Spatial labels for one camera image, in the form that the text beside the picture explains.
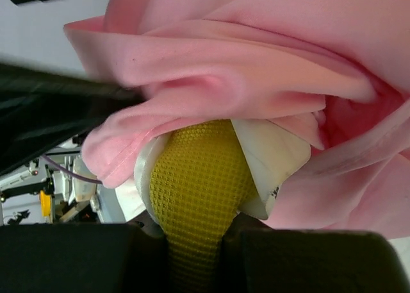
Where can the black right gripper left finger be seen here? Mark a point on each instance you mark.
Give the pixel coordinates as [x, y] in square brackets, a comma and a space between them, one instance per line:
[84, 257]

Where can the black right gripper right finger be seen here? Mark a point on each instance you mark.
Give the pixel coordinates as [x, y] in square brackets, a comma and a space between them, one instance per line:
[256, 258]

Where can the white pillow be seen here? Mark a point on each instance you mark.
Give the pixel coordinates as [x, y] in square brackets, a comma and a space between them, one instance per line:
[192, 182]

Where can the pink pillowcase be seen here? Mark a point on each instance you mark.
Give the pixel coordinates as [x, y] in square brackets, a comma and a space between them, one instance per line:
[335, 73]

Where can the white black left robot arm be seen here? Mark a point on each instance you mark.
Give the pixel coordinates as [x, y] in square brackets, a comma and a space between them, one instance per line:
[40, 110]

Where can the white pillow care label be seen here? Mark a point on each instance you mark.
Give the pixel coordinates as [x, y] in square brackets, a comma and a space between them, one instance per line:
[273, 155]

